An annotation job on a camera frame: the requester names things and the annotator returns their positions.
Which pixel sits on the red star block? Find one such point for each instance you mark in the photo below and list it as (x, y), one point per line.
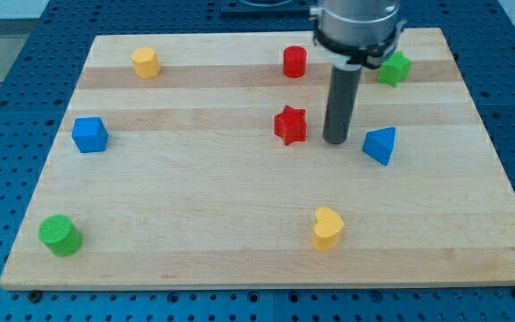
(291, 125)

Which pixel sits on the green star block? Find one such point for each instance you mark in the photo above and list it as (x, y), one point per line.
(394, 70)

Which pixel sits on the light wooden board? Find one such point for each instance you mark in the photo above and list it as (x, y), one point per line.
(195, 191)

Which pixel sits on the yellow octagon block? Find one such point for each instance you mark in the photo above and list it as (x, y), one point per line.
(145, 62)

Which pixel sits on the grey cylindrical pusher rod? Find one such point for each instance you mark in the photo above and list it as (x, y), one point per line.
(340, 104)

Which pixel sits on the blue cube block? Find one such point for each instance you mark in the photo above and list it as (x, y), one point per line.
(90, 135)

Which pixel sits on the green cylinder block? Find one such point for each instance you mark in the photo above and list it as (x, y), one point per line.
(60, 235)

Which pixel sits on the blue triangular prism block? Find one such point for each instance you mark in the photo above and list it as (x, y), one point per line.
(379, 144)

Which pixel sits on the red cylinder block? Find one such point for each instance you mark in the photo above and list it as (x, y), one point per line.
(294, 61)

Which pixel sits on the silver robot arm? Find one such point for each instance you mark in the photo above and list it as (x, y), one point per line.
(356, 33)

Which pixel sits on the yellow heart block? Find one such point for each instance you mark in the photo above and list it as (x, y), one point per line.
(328, 229)

